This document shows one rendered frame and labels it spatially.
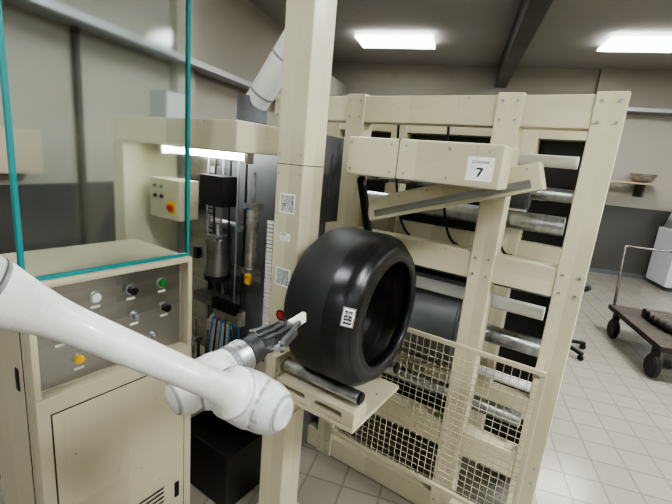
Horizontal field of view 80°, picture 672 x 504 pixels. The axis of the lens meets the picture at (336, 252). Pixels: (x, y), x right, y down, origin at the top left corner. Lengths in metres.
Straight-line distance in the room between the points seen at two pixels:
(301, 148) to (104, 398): 1.10
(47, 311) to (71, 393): 0.87
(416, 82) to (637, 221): 4.92
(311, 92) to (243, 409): 1.07
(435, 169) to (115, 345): 1.15
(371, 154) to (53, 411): 1.38
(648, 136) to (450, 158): 7.91
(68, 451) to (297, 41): 1.56
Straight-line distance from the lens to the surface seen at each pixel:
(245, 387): 0.83
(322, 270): 1.29
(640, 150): 9.24
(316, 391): 1.55
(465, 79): 8.88
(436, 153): 1.52
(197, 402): 0.95
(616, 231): 9.23
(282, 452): 1.94
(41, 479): 1.72
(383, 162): 1.60
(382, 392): 1.70
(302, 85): 1.52
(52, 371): 1.59
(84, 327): 0.77
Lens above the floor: 1.69
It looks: 13 degrees down
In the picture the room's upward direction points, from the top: 5 degrees clockwise
